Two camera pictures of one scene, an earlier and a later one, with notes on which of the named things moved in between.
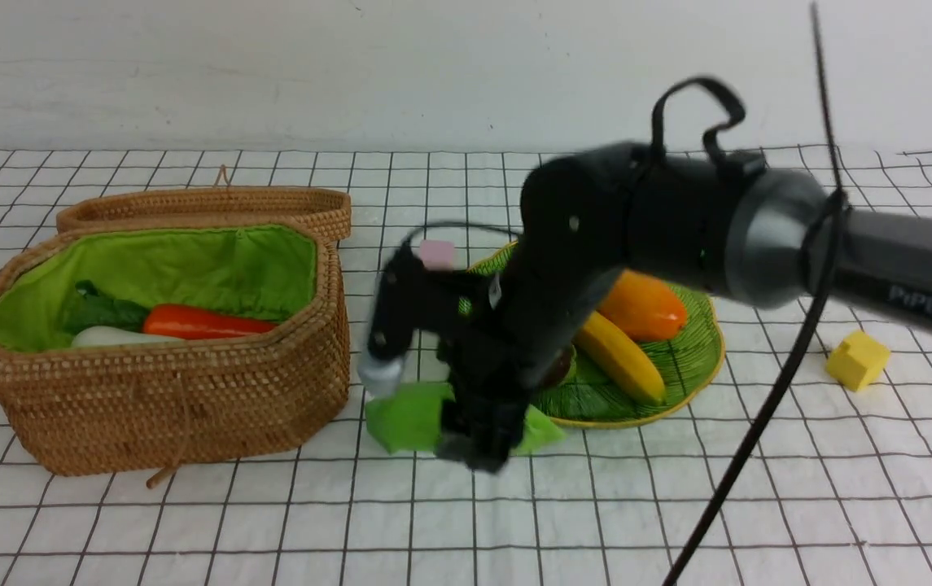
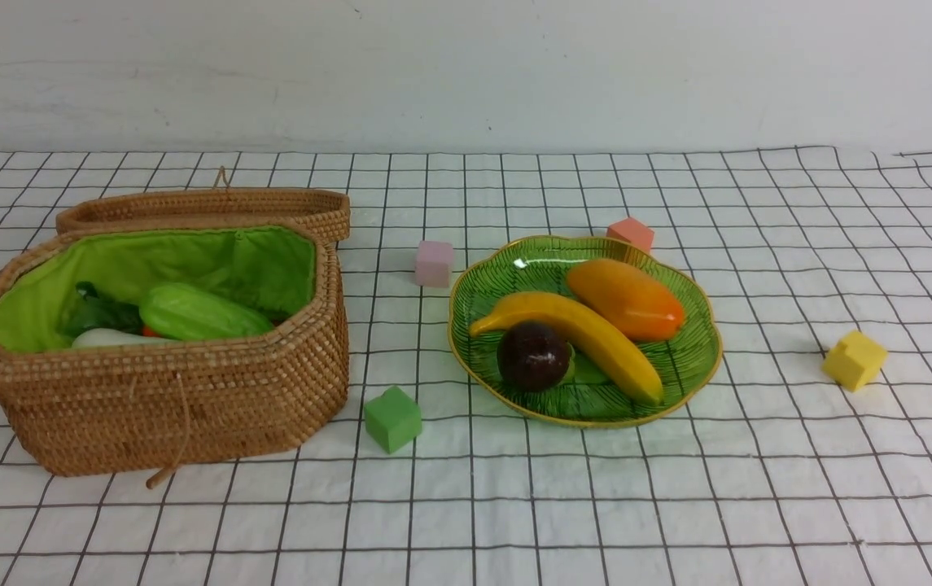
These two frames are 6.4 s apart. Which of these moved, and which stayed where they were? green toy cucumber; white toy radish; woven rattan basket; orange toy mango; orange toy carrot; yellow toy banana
Moved: green toy cucumber; orange toy carrot
Stayed: orange toy mango; yellow toy banana; white toy radish; woven rattan basket
